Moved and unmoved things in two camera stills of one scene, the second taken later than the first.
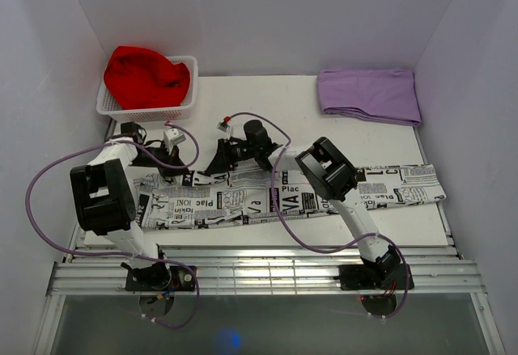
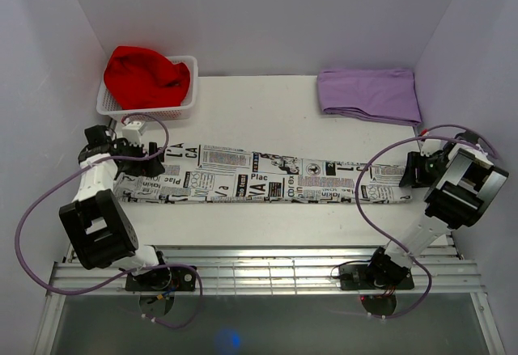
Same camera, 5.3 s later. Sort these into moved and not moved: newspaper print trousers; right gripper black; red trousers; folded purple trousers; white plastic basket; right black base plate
Moved: right gripper black; newspaper print trousers
Not moved: folded purple trousers; red trousers; white plastic basket; right black base plate
